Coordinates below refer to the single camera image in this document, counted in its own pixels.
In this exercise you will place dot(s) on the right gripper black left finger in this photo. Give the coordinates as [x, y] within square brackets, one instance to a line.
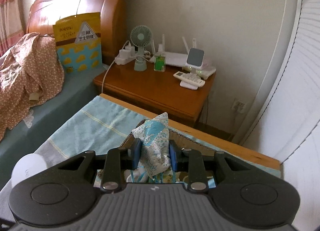
[117, 161]

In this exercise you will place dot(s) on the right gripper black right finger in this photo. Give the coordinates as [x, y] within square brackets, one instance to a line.
[190, 165]

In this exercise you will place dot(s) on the blue silver brocade pouch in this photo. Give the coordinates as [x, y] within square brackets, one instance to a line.
[154, 164]

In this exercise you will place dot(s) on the brown cardboard box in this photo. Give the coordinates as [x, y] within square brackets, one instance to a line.
[211, 158]

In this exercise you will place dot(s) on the wooden nightstand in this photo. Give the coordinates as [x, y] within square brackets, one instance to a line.
[157, 92]

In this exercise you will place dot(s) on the teal bed sheet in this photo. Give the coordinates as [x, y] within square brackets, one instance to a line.
[43, 120]

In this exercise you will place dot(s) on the white remote control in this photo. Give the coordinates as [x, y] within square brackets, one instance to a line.
[190, 78]

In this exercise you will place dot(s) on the white smart display stand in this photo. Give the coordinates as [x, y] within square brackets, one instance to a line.
[194, 59]

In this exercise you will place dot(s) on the white wifi router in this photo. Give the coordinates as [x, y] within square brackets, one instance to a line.
[177, 59]

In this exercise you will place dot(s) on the green small box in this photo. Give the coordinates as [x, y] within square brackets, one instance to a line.
[159, 64]

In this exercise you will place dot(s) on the white power strip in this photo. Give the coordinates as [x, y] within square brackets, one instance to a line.
[126, 55]

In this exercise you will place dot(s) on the white louvered closet door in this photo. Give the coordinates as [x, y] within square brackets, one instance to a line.
[283, 121]

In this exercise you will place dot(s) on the yellow blue snack bag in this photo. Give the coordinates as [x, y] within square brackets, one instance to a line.
[78, 42]

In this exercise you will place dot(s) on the green desk fan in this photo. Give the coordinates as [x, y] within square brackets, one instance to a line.
[141, 37]

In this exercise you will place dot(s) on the wooden headboard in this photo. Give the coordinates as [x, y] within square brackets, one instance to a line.
[43, 15]

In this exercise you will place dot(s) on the white wall socket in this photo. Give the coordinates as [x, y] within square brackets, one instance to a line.
[238, 106]

